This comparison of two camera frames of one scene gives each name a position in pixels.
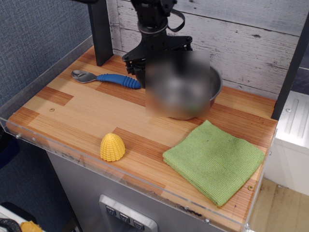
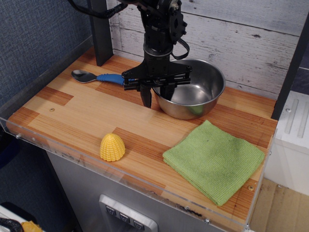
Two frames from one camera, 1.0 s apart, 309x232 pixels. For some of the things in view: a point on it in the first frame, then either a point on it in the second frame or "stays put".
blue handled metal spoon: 80,76 stays put
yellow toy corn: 112,147 stays put
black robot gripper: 153,41 to 156,70
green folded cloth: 216,163 stays put
